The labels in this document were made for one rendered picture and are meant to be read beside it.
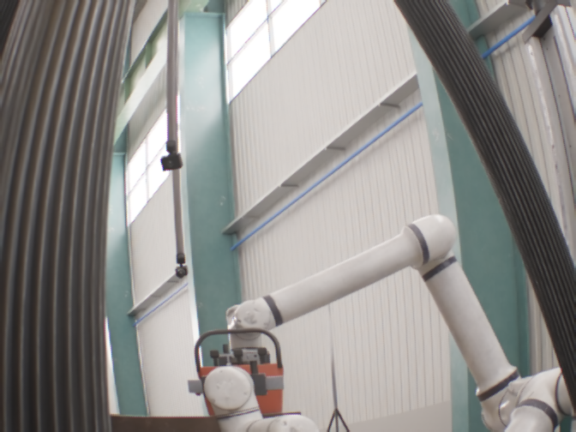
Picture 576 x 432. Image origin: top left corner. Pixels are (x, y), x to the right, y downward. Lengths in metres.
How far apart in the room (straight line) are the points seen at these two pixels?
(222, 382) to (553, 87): 1.51
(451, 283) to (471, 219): 8.72
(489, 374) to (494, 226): 8.92
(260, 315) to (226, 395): 0.77
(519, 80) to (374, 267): 9.43
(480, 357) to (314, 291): 0.57
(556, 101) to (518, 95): 9.13
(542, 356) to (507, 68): 3.73
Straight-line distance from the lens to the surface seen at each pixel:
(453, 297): 2.83
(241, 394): 1.80
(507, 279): 11.67
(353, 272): 2.63
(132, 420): 2.28
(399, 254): 2.67
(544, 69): 2.89
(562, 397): 2.32
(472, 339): 2.83
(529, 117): 11.75
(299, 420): 1.70
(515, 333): 11.62
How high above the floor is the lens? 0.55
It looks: 15 degrees up
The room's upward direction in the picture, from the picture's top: 5 degrees counter-clockwise
